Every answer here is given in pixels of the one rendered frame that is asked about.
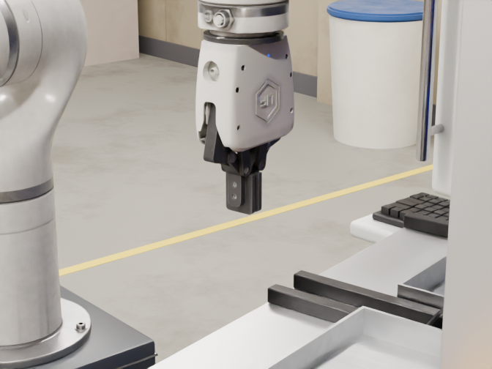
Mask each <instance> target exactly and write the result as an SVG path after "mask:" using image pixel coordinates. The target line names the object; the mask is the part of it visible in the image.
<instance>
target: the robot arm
mask: <svg viewBox="0 0 492 369"><path fill-rule="evenodd" d="M288 26H289V0H198V27H199V28H201V29H206V30H205V31H204V32H203V39H204V40H203V41H202V42H201V50H200V55H199V61H198V74H197V84H196V100H195V120H196V131H197V136H198V140H199V141H200V142H201V143H202V144H205V147H204V161H207V162H210V163H219V164H221V169H222V171H224V172H225V197H226V208H227V209H229V210H231V211H235V212H240V213H243V214H246V215H251V214H253V213H254V212H258V211H260V210H261V197H262V172H260V171H262V170H264V169H265V167H266V161H267V152H268V151H269V148H270V147H271V146H273V145H274V144H276V143H277V142H278V141H279V140H280V138H282V137H283V136H285V135H287V134H288V133H290V132H291V130H292V129H293V126H294V82H293V71H292V63H291V53H290V48H289V43H288V38H287V34H285V33H284V31H282V30H283V29H286V28H288ZM88 43H89V33H88V26H87V21H86V16H85V12H84V10H83V6H82V4H81V2H80V0H0V369H20V368H28V367H32V366H36V365H41V364H45V363H47V362H52V361H54V360H56V359H59V358H62V357H64V356H66V355H68V354H70V353H72V352H74V351H75V350H76V349H78V348H79V347H80V346H82V345H83V344H84V343H85V342H86V341H87V339H88V338H89V336H90V334H91V330H92V321H91V318H90V315H89V314H88V313H87V311H86V310H85V309H84V308H82V307H81V306H80V305H78V304H76V303H74V302H72V301H69V300H67V299H63V298H61V296H60V283H59V259H58V246H57V233H56V205H55V192H54V184H53V158H52V146H53V137H54V133H55V131H56V128H57V125H58V123H59V120H60V118H61V117H62V114H63V113H64V110H65V108H66V107H67V104H68V102H69V100H70V98H71V96H72V93H73V91H74V89H75V87H76V84H77V82H78V79H79V78H80V75H81V72H82V69H83V66H84V63H85V60H86V55H87V49H88ZM236 152H237V153H236Z"/></svg>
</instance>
